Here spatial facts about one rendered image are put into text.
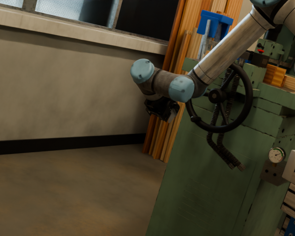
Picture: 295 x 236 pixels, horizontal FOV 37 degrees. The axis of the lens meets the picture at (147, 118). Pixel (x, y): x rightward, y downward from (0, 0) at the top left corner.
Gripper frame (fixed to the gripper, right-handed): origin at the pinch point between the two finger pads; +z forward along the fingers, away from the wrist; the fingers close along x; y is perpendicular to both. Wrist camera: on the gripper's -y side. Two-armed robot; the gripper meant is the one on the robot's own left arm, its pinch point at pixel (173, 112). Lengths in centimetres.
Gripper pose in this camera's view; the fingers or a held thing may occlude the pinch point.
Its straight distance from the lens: 162.3
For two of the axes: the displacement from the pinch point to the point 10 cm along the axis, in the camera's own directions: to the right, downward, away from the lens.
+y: -4.8, 8.4, -2.5
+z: 3.1, 4.3, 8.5
